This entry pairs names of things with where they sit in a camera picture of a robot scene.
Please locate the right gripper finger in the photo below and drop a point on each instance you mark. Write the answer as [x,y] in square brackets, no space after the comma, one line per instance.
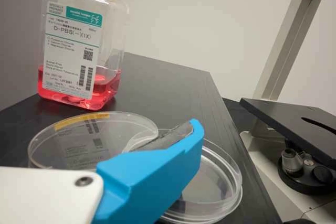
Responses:
[157,176]

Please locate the petri dish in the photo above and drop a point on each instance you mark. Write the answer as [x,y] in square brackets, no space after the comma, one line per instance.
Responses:
[212,179]

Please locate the petri dish lid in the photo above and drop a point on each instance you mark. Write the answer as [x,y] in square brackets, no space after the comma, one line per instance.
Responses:
[78,140]

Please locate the black platform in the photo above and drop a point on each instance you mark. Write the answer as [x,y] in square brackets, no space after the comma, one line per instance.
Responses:
[162,98]

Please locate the cream microscope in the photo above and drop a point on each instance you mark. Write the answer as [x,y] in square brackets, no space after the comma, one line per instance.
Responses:
[296,129]

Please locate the red liquid bottle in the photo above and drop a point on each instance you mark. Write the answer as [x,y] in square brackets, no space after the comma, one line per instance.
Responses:
[78,37]

